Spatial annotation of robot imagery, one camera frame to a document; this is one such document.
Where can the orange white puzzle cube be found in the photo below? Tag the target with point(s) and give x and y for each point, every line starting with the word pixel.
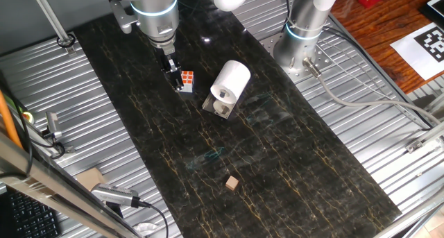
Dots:
pixel 187 80

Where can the grey depth camera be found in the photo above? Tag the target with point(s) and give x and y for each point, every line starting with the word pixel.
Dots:
pixel 52 123

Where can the white paper with marker tag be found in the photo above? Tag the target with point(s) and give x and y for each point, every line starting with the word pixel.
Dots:
pixel 416 54

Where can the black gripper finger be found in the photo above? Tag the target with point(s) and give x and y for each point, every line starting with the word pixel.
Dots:
pixel 166 73
pixel 177 80

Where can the white tablet device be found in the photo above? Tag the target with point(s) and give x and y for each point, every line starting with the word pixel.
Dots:
pixel 437 5

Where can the crumpled white plastic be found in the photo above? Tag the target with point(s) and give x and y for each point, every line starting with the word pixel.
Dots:
pixel 145 228

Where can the aluminium pole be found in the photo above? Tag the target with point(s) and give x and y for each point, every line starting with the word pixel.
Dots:
pixel 52 19

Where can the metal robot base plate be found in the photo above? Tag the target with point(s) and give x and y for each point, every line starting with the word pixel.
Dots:
pixel 322 59

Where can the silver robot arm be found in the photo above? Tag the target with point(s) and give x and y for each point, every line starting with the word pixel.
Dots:
pixel 156 9

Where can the black marble pattern mat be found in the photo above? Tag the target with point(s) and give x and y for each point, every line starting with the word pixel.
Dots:
pixel 260 154

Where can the small wooden cube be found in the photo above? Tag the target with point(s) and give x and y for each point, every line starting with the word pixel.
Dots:
pixel 231 183

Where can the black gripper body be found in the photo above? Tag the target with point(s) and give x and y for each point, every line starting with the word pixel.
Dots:
pixel 166 55

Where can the large wooden block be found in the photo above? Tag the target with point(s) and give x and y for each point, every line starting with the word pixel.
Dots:
pixel 91 178

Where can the orange pole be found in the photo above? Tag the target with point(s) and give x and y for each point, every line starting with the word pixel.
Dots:
pixel 7 120

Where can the shiny metal tray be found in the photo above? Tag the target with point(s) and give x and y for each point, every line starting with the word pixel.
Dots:
pixel 208 105

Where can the brown wooden table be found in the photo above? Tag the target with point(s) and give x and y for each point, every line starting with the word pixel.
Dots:
pixel 374 33

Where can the aluminium rail bracket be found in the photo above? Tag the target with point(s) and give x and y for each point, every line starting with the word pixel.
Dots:
pixel 425 141

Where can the white toilet paper roll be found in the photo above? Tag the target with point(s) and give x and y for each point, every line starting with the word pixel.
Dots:
pixel 232 76

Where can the metal camera mount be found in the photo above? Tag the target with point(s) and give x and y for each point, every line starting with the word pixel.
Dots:
pixel 69 148

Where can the black keyboard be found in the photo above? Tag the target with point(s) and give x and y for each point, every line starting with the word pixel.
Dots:
pixel 31 217

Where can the silver depth camera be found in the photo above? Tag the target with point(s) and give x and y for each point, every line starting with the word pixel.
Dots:
pixel 112 194

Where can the aluminium frame beam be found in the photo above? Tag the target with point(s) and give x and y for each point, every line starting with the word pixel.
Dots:
pixel 52 193

